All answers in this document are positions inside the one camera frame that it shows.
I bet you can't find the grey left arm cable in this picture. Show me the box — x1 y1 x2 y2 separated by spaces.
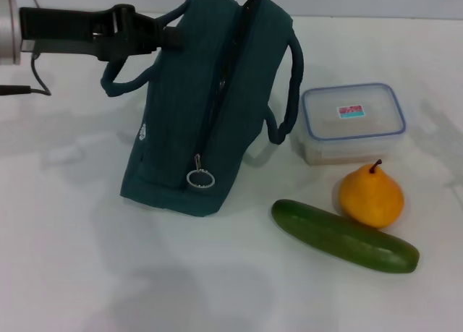
0 51 52 96

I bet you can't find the dark teal insulated lunch bag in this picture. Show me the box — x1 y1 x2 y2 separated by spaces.
100 0 305 217

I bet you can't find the yellow pear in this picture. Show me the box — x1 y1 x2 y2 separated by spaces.
338 159 405 229

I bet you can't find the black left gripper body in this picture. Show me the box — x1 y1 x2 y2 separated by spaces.
18 4 137 64

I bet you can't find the green cucumber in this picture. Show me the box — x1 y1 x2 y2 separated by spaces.
271 198 420 274

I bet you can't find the clear blue-rimmed food container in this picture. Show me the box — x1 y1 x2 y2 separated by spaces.
293 82 407 166

